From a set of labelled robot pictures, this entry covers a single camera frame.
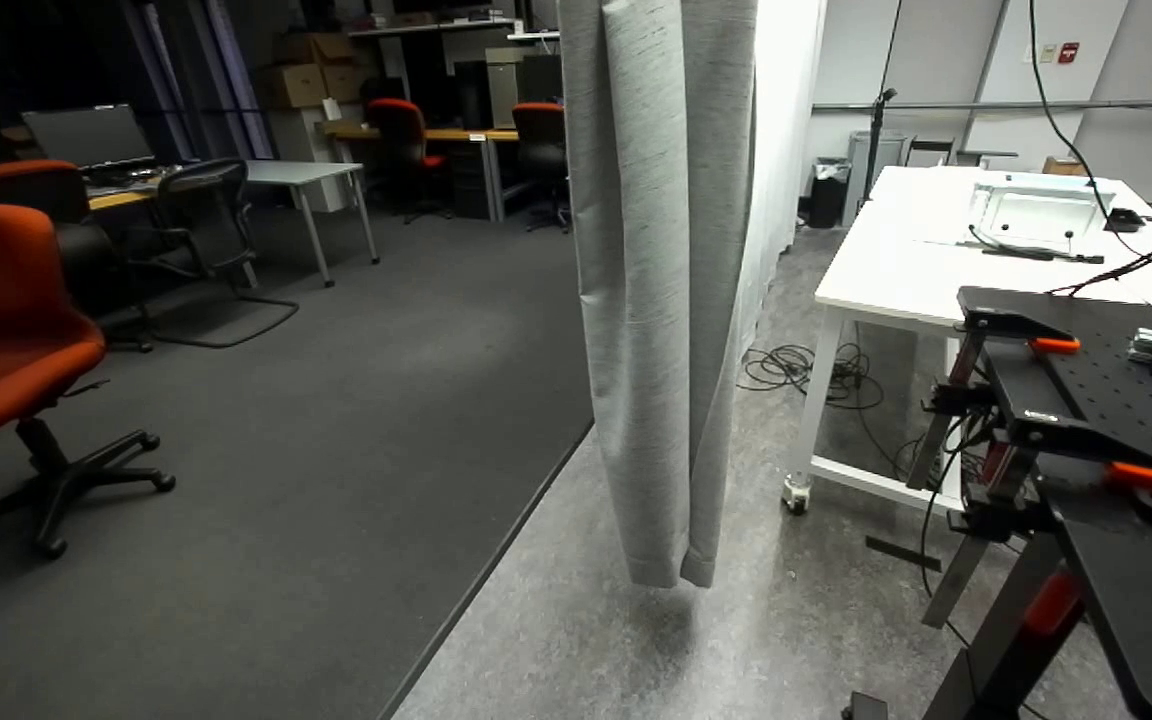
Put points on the grey fabric curtain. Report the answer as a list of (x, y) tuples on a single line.
[(685, 165)]

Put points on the wooden desk in background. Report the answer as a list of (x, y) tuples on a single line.
[(487, 145)]

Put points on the red chair at desk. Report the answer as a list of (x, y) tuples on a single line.
[(407, 165)]

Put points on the small white desk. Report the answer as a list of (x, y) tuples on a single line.
[(299, 178)]

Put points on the white rolling table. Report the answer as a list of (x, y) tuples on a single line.
[(902, 264)]

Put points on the cardboard box stack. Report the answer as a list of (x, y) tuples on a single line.
[(308, 71)]

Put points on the black office chair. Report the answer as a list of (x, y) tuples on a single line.
[(201, 221)]

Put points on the white tray on table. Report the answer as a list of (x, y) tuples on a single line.
[(1037, 212)]

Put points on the black robot workbench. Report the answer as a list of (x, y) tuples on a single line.
[(1041, 433)]

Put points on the dark laptop monitor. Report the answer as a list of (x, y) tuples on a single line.
[(95, 136)]

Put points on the far orange office chair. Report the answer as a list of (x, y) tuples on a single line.
[(56, 190)]

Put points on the orange office chair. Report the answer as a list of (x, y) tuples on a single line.
[(56, 190), (47, 347)]

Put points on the near orange office chair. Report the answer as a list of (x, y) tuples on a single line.
[(47, 347)]

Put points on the orange clamp handle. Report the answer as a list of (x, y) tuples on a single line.
[(1054, 347), (1129, 474)]

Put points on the orange clamp handle near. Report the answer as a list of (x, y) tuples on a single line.
[(1129, 474)]

